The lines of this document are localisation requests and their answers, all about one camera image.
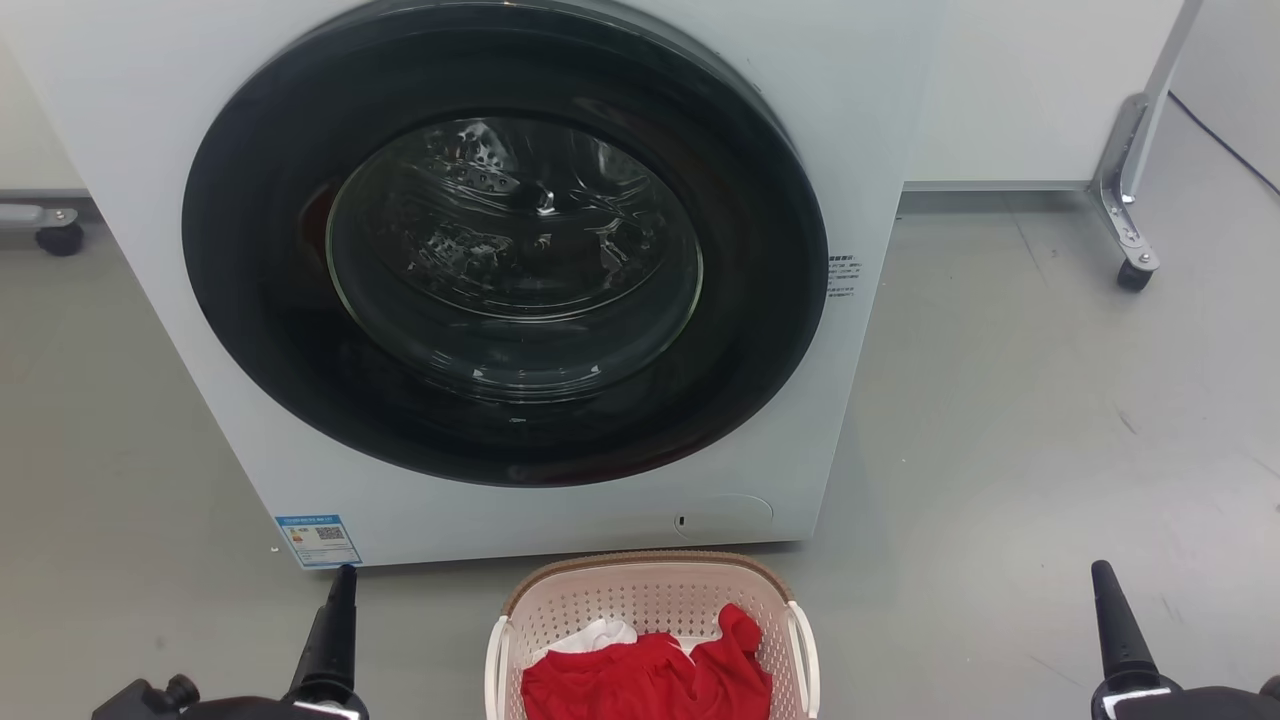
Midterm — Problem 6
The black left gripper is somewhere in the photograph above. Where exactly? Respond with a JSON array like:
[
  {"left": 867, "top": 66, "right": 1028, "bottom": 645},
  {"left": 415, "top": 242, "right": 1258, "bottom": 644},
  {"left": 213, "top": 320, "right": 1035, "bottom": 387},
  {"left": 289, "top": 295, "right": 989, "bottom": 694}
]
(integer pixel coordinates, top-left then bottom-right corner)
[{"left": 92, "top": 565, "right": 369, "bottom": 720}]

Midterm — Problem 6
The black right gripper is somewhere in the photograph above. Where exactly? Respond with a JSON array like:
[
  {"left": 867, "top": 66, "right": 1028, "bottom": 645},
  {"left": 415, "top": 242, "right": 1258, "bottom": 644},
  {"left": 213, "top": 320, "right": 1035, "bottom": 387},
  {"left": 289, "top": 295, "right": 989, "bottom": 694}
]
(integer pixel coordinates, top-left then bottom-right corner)
[{"left": 1091, "top": 561, "right": 1280, "bottom": 720}]

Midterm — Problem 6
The beige perforated laundry basket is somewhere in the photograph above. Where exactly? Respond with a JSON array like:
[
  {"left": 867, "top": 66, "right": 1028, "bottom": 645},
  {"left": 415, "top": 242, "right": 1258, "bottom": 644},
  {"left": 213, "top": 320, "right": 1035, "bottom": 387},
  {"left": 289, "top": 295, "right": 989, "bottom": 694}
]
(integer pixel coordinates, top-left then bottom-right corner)
[{"left": 485, "top": 549, "right": 822, "bottom": 720}]

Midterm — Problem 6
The blue energy label sticker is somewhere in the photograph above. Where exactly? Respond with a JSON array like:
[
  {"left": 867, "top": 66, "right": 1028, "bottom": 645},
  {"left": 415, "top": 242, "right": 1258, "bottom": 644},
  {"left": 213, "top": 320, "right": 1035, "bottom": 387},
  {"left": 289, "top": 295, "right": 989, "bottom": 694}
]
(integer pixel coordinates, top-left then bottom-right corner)
[{"left": 275, "top": 514, "right": 363, "bottom": 570}]

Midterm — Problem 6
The white garment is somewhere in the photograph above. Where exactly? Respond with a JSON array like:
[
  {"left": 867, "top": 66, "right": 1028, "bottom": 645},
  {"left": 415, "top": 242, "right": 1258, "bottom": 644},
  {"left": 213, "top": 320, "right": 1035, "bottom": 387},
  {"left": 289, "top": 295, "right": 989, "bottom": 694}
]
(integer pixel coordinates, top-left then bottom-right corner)
[{"left": 547, "top": 618, "right": 723, "bottom": 659}]

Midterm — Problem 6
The red garment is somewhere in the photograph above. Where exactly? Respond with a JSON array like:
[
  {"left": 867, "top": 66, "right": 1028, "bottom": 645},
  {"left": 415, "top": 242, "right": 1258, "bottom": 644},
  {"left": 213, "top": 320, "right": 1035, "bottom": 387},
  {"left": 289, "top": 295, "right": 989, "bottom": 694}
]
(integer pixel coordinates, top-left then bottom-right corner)
[{"left": 520, "top": 603, "right": 774, "bottom": 720}]

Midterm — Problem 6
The black round washer door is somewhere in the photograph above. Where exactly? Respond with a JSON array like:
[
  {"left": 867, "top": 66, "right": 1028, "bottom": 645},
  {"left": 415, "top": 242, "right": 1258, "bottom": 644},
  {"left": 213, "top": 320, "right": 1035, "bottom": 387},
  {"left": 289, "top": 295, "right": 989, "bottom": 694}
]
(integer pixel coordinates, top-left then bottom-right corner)
[{"left": 181, "top": 0, "right": 830, "bottom": 489}]

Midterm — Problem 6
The white drain filter cover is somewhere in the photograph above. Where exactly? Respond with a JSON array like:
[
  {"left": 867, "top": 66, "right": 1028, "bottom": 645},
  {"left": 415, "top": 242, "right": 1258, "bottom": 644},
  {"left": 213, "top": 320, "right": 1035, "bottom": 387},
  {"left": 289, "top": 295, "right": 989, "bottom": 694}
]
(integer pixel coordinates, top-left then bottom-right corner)
[{"left": 672, "top": 494, "right": 775, "bottom": 542}]

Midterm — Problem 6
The white partition panel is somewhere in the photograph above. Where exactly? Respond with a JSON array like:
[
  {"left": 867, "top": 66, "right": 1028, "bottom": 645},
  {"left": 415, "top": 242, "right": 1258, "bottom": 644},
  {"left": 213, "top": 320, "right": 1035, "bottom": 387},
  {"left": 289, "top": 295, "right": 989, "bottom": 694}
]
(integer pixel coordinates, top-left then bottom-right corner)
[
  {"left": 0, "top": 40, "right": 91, "bottom": 197},
  {"left": 905, "top": 0, "right": 1187, "bottom": 193}
]

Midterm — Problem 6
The white front-load washing machine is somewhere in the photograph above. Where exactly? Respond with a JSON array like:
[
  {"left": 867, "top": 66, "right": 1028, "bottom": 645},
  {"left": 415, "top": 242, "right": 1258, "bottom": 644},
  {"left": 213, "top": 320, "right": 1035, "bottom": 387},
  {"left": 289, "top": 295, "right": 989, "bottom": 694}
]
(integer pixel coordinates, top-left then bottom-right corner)
[{"left": 0, "top": 0, "right": 952, "bottom": 571}]

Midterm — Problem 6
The thin black floor cable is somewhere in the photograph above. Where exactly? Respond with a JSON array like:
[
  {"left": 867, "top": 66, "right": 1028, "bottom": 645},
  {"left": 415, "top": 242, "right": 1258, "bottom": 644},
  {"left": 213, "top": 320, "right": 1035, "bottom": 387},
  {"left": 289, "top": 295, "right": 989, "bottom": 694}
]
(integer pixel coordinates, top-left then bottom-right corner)
[{"left": 1168, "top": 92, "right": 1280, "bottom": 197}]

